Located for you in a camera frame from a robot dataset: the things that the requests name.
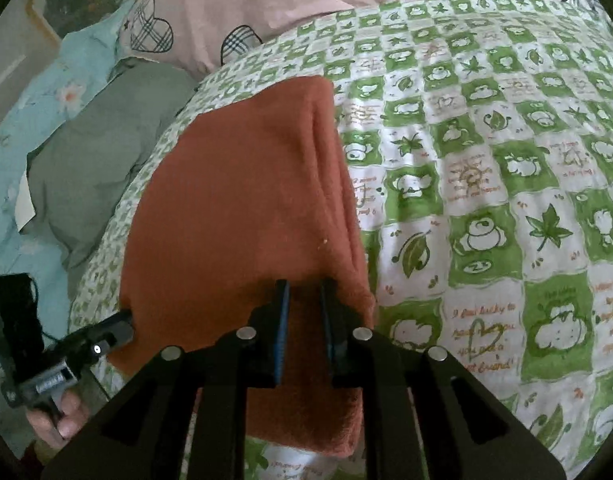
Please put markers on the pink heart-pattern pillow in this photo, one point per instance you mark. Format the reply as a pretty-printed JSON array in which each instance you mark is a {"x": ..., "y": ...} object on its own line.
[{"x": 286, "y": 0}]

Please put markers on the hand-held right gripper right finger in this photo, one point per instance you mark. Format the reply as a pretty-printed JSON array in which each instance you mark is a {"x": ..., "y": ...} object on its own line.
[{"x": 329, "y": 330}]

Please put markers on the grey-green cloth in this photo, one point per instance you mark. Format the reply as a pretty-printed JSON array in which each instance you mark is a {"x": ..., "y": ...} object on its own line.
[{"x": 96, "y": 160}]

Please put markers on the person's left hand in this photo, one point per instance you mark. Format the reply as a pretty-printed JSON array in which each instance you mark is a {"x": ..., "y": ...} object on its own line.
[{"x": 66, "y": 425}]

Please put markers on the green checkered printed bed sheet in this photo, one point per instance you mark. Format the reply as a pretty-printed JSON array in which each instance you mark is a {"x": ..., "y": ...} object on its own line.
[{"x": 486, "y": 185}]

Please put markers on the orange knitted sweater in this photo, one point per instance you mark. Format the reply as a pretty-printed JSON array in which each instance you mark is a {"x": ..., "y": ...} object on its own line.
[{"x": 211, "y": 210}]

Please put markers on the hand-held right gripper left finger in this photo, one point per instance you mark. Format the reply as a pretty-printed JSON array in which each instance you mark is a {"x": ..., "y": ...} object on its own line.
[{"x": 282, "y": 330}]

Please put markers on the light blue floral sheet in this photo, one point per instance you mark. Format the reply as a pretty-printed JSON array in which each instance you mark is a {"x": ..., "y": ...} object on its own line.
[{"x": 61, "y": 90}]

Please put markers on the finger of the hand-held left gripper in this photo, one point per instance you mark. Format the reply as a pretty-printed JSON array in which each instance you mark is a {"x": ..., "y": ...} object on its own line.
[{"x": 117, "y": 327}]

